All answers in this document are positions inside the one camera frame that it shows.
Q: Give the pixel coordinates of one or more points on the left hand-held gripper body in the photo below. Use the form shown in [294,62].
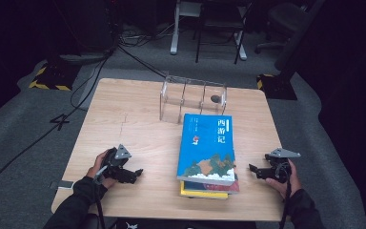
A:
[119,162]

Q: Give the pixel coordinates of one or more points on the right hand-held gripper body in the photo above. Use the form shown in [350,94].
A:
[281,168]

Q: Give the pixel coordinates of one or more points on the blue book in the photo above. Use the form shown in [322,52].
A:
[206,143]

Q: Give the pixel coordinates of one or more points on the yellow book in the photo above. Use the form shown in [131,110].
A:
[203,195]

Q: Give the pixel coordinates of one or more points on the clear acrylic book rack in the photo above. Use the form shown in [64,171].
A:
[171,105]

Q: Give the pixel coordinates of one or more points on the person's right hand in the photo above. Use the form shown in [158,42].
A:
[294,184]

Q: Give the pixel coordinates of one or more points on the person's left hand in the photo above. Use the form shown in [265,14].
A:
[97,168]

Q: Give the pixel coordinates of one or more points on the grey tape piece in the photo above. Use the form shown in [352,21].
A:
[65,184]

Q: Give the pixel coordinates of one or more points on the yellow black striped stand base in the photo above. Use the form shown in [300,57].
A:
[57,76]
[276,87]

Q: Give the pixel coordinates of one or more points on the black stand pole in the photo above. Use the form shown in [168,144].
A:
[295,41]

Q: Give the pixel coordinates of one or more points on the black equipment stand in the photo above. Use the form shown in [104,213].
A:
[89,31]

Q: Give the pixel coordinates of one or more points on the white desk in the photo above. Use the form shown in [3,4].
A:
[174,38]

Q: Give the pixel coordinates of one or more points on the black office chair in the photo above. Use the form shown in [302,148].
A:
[282,16]

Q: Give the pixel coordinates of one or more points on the black chair frame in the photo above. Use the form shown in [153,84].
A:
[220,25]

